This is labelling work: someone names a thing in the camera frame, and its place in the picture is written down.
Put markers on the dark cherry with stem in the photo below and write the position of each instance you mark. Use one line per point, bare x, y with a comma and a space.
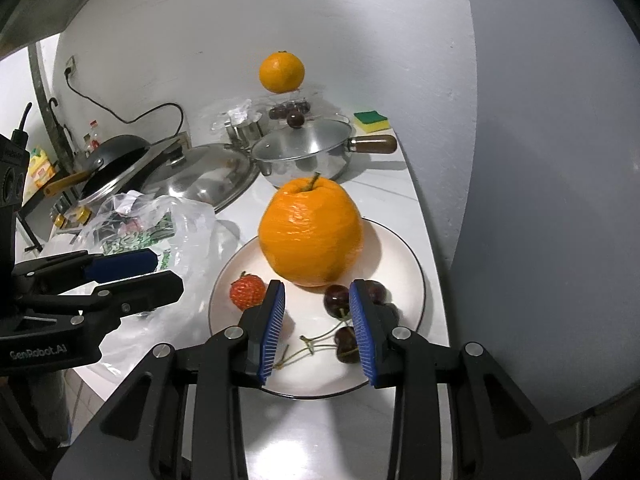
336, 304

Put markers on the oil bottle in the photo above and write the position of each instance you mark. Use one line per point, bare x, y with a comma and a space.
88, 145

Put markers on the dark cherry cluster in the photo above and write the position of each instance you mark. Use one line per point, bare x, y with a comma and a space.
374, 292

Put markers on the crumpled clear plastic bag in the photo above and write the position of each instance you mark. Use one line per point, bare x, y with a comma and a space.
237, 112

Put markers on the orange on glass container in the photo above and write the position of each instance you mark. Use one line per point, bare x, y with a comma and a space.
281, 72

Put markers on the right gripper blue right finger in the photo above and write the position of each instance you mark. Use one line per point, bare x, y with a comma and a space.
373, 323

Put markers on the strawberry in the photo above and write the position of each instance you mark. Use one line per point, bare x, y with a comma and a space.
247, 291

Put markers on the black wire rack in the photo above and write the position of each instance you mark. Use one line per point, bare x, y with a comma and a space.
36, 218

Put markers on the clear plastic bag green print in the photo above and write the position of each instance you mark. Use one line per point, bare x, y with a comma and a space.
161, 234

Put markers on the large steel wok lid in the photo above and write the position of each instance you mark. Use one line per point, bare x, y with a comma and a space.
216, 174

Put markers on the steel induction cooker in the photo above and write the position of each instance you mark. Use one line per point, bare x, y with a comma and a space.
124, 177

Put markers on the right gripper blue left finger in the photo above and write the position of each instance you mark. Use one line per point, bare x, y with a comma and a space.
262, 326

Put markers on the white plate with dark rim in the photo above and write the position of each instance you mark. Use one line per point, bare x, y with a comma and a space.
311, 370

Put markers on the steel condiment cups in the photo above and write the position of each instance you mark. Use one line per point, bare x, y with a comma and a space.
246, 133

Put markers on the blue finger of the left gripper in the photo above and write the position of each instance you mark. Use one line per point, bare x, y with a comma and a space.
136, 295
110, 268

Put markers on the large orange with stem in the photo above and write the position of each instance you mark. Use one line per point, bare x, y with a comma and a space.
311, 233

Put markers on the small steel saucepan with lid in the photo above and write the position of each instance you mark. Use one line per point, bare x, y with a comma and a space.
320, 145

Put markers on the white wall socket left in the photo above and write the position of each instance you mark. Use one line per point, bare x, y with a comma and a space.
70, 66

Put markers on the black wok with yellow handle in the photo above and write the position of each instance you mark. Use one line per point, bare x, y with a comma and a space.
107, 156

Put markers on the green yellow sponge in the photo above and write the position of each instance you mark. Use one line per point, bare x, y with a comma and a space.
371, 121

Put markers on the clear glass container with cherries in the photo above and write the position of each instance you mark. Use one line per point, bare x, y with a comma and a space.
305, 102

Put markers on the grey refrigerator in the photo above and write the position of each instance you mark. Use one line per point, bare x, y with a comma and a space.
546, 271

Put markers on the yellow detergent bottle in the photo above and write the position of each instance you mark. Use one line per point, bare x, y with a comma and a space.
40, 170

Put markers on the black umbrella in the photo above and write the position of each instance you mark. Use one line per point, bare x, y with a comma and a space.
67, 158

